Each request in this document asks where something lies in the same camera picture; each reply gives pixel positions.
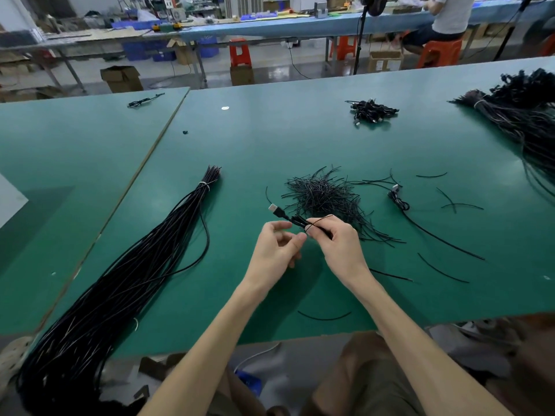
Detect small pile of knotted cables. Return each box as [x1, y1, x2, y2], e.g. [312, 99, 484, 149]
[346, 98, 401, 127]

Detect person's left hand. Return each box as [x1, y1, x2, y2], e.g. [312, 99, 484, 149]
[238, 221, 309, 295]

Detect person's right hand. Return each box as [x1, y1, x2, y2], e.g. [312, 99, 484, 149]
[305, 214, 378, 295]

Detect blue plastic item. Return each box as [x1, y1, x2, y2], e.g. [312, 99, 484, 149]
[234, 368, 265, 397]

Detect large white box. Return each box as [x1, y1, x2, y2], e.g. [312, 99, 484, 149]
[0, 173, 29, 229]

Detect small cardboard box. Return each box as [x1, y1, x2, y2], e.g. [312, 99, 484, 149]
[230, 65, 256, 87]

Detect person's right forearm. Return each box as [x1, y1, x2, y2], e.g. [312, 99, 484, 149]
[351, 273, 513, 416]

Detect large heap of black cables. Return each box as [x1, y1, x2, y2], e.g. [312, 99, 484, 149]
[451, 68, 555, 202]

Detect orange plastic stool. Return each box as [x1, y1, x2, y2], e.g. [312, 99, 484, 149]
[417, 39, 464, 68]
[335, 35, 357, 61]

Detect small cable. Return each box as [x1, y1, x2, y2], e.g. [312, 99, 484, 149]
[127, 92, 166, 109]

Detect open cardboard box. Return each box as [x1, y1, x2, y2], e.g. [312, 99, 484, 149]
[99, 65, 145, 94]

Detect pile of black wire ties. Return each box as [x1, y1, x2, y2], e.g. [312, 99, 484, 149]
[283, 165, 405, 247]

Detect person's left forearm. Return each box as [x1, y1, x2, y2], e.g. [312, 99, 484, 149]
[139, 280, 270, 416]

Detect long black cable bundle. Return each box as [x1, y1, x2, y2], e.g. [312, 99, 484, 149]
[17, 165, 222, 416]

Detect black tripod stand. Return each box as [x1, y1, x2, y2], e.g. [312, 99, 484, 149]
[493, 0, 534, 62]

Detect person's brown shorts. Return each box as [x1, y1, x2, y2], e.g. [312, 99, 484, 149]
[208, 332, 428, 416]

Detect black fan on stand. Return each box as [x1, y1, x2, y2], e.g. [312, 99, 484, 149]
[352, 0, 390, 76]

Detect red plastic stool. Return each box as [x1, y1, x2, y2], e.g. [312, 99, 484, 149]
[229, 37, 253, 68]

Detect person's right leg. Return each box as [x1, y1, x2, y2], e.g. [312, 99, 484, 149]
[481, 314, 555, 416]

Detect long blue workbench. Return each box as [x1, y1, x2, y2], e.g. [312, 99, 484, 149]
[143, 0, 555, 42]

